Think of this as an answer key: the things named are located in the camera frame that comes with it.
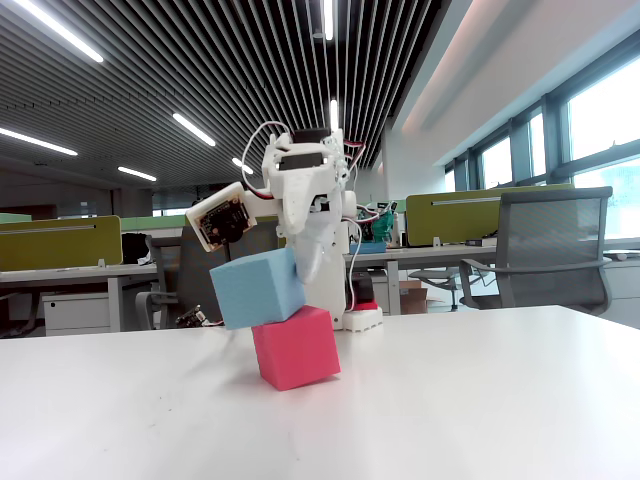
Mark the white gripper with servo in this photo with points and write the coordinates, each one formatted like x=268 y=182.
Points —
x=301 y=200

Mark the blue foam cube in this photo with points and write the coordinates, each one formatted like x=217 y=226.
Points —
x=255 y=290

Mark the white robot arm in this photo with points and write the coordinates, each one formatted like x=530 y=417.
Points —
x=332 y=280

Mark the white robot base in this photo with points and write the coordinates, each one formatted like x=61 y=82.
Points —
x=362 y=320

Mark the red foam cube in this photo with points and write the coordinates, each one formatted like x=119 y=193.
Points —
x=295 y=350

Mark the blue tray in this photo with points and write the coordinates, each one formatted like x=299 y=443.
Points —
x=370 y=248

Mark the teal object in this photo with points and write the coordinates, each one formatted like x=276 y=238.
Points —
x=384 y=227

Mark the ceiling strip light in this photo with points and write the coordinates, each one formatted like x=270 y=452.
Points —
x=328 y=20
x=194 y=129
x=242 y=166
x=60 y=30
x=136 y=174
x=37 y=142
x=334 y=115

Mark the dark office chair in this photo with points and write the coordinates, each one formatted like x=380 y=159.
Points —
x=192 y=280

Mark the cardboard box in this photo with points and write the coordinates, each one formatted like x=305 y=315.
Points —
x=412 y=300

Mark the white office desk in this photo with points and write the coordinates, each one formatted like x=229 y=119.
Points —
x=75 y=274
x=435 y=252

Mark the green desk partition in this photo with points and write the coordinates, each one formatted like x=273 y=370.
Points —
x=450 y=220
x=60 y=247

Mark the grey swivel chair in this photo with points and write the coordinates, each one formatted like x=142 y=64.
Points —
x=440 y=280

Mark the small circuit board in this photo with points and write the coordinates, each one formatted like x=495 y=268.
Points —
x=190 y=317

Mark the black bag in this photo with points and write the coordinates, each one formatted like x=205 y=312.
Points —
x=135 y=247

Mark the flat black device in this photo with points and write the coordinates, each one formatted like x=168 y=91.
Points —
x=480 y=242

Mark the glass window pane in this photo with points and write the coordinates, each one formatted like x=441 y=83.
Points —
x=615 y=200
x=537 y=145
x=605 y=115
x=496 y=162

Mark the grey mesh office chair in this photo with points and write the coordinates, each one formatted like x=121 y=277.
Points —
x=550 y=235

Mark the white drawer cabinet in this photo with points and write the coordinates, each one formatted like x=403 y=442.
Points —
x=75 y=315

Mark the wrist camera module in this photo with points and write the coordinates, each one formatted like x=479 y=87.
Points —
x=220 y=220

